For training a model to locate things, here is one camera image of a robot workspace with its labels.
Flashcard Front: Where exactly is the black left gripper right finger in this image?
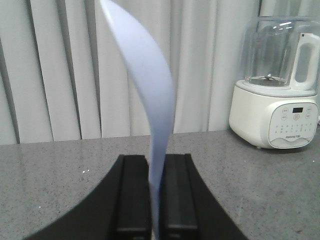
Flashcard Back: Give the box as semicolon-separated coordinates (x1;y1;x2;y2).
159;154;247;240

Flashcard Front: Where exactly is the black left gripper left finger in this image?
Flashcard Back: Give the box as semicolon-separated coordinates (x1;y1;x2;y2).
28;154;151;240

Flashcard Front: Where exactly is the light blue plastic spoon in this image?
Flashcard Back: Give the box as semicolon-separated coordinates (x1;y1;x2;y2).
100;0;175;240

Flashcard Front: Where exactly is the white blender with clear jar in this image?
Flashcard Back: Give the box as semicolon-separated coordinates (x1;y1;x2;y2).
229;16;320;149

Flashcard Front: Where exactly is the grey pleated curtain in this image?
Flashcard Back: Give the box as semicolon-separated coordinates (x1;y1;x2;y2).
0;0;320;145

